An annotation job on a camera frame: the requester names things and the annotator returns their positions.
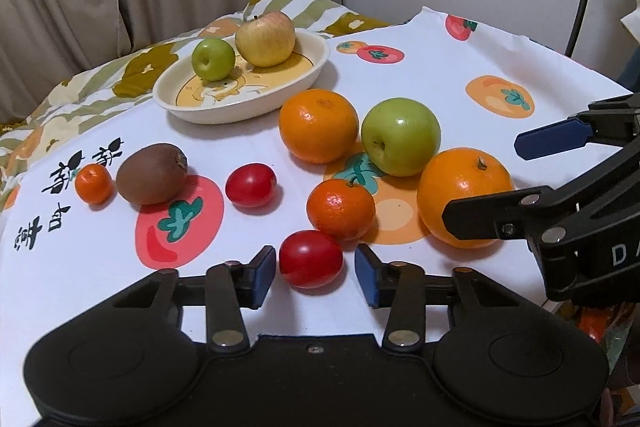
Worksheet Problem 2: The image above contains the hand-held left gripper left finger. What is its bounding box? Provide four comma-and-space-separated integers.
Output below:
112, 245, 277, 352

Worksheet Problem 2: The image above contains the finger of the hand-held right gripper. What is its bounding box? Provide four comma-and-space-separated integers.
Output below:
442, 146, 640, 244
515, 92, 640, 160

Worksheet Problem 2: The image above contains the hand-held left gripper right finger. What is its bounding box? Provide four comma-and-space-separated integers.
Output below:
354, 243, 522, 351

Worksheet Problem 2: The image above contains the large orange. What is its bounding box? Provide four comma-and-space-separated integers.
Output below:
278, 89, 361, 165
417, 147, 516, 250

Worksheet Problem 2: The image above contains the red cherry tomato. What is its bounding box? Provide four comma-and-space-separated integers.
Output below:
278, 230, 345, 290
225, 163, 278, 208

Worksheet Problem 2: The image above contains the medium tangerine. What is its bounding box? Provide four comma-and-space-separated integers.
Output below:
306, 178, 377, 242

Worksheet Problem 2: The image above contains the large green apple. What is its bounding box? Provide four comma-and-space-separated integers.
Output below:
361, 97, 442, 178

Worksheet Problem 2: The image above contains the brown kiwi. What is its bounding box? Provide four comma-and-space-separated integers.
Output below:
116, 143, 189, 206

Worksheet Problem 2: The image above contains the cream cartoon print bowl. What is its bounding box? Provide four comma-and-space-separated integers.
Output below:
152, 28, 331, 125

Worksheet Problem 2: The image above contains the tiny tangerine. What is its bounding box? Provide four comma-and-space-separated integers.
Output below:
75, 164, 114, 206

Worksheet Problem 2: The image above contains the small green apple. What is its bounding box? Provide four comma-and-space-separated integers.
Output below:
191, 38, 236, 82

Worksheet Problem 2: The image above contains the yellow-red apple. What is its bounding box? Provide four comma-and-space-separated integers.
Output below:
235, 11, 297, 68

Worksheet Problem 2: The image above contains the white persimmon print cloth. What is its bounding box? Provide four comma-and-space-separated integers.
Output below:
0, 6, 636, 358

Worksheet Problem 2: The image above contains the floral striped quilt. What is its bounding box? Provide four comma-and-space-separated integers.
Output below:
0, 0, 393, 212

